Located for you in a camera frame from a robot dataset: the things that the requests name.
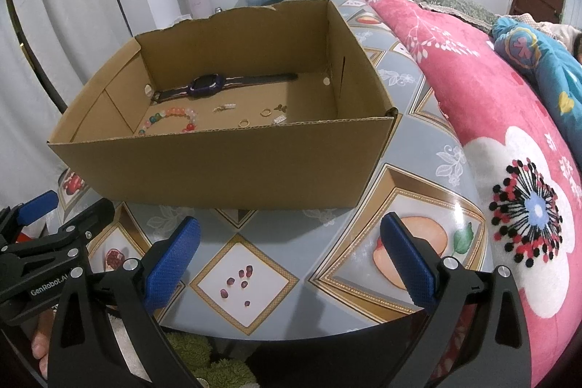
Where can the white curtain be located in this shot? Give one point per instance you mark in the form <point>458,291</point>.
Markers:
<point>68,29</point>

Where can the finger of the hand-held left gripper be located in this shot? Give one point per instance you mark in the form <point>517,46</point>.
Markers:
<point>38,204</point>
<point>91,217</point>

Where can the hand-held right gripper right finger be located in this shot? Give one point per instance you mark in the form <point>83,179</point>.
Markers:
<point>411,260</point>

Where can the person's left hand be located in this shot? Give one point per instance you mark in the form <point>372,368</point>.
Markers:
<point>42,342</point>

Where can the dark purple wristwatch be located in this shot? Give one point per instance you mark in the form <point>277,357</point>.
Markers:
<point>204,85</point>

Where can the blue printed blanket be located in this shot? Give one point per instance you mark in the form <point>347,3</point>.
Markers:
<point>541,60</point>

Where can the black metal pole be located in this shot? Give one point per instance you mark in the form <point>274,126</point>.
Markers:
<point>27,47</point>

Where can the pink floral blanket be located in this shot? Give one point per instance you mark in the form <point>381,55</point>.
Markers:
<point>477,97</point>

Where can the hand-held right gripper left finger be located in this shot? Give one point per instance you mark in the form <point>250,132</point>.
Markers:
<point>170,260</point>

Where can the green fluffy cloth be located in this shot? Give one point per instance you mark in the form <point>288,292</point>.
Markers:
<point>204,360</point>

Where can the brown cardboard box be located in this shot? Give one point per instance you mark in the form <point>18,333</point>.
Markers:
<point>227,170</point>

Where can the grey patterned blanket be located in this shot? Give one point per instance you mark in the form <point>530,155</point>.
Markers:
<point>445,1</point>

